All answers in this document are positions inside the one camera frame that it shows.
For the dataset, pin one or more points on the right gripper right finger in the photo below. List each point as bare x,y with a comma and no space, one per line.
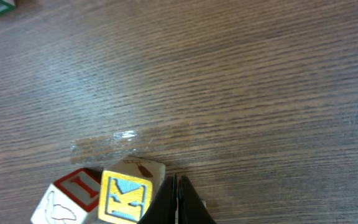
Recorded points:
191,209

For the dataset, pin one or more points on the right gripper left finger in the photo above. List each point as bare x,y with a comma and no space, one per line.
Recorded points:
163,208

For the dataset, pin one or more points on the yellow top wooden block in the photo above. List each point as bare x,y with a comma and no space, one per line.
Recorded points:
127,189

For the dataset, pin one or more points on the white block moved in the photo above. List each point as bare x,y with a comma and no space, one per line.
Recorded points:
71,199

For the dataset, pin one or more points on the clear tape strip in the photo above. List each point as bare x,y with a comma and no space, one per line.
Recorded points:
111,147

